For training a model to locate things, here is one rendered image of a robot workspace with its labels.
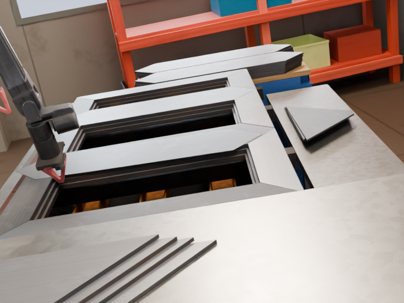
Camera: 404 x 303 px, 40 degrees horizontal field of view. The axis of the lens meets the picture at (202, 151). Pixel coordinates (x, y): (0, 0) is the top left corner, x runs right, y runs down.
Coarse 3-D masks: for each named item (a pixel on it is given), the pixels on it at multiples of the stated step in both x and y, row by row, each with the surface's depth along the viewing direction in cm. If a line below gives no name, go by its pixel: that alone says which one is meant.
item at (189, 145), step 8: (184, 136) 169; (192, 136) 168; (200, 136) 167; (184, 144) 163; (192, 144) 162; (200, 144) 161; (176, 152) 158; (184, 152) 157; (192, 152) 156; (200, 152) 155
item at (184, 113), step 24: (120, 96) 230; (144, 96) 229; (168, 96) 229; (120, 120) 198; (144, 120) 198; (168, 120) 197; (240, 120) 175; (72, 144) 183; (120, 144) 173; (120, 168) 157; (144, 168) 156; (168, 168) 156; (48, 192) 150
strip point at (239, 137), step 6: (234, 132) 165; (240, 132) 164; (246, 132) 164; (252, 132) 163; (234, 138) 161; (240, 138) 160; (246, 138) 159; (252, 138) 158; (234, 144) 156; (240, 144) 155
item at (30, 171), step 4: (32, 164) 169; (28, 168) 166; (32, 168) 165; (24, 172) 164; (28, 172) 163; (32, 172) 162; (36, 172) 162; (40, 172) 161; (28, 176) 160; (32, 176) 159; (36, 176) 159
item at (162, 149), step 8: (176, 136) 170; (152, 144) 168; (160, 144) 166; (168, 144) 165; (176, 144) 164; (152, 152) 161; (160, 152) 160; (168, 152) 159; (152, 160) 156; (160, 160) 155
